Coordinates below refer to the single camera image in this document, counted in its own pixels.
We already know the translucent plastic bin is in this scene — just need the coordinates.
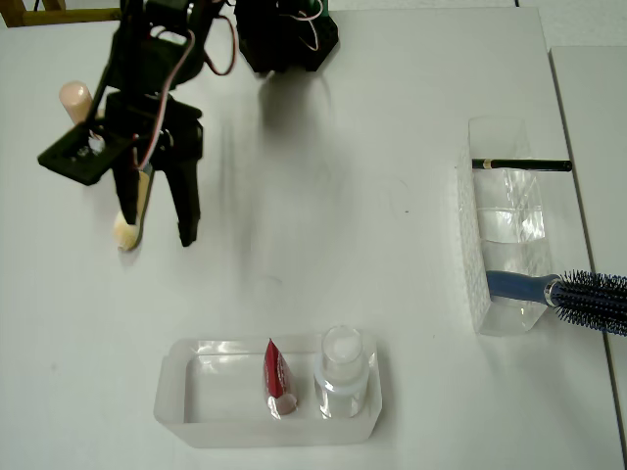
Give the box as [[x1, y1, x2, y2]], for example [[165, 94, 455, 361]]
[[153, 331, 384, 449]]

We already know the clear bottle with clear cap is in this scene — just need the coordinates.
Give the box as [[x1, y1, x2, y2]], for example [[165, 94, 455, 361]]
[[313, 325, 369, 420]]

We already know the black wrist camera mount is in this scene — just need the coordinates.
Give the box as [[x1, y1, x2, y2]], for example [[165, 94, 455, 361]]
[[37, 121, 141, 186]]

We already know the makeup brush with gold ferrule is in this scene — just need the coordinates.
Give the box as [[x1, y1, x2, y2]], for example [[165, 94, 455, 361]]
[[112, 161, 157, 252]]

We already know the wooden furniture frame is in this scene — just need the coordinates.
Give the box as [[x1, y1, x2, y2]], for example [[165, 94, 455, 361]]
[[0, 0, 123, 28]]

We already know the red hand cream tube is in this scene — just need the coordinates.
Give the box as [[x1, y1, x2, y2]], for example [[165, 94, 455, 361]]
[[263, 337, 299, 421]]

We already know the white red base cable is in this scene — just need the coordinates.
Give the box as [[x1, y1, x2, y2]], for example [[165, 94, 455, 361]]
[[288, 9, 324, 53]]

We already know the dark blue eyeliner pencil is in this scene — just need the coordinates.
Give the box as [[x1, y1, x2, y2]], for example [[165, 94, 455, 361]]
[[471, 157, 573, 173]]

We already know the red white servo cable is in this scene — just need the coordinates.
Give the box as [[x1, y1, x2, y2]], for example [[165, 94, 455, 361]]
[[131, 14, 240, 172]]

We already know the blue round hair brush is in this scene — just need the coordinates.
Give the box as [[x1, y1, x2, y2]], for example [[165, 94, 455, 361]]
[[485, 268, 627, 338]]

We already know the clear acrylic organizer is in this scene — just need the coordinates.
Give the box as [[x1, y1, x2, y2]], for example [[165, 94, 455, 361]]
[[455, 116, 553, 337]]

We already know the pink bottle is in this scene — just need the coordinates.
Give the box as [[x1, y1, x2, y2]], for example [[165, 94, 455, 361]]
[[58, 80, 107, 126]]

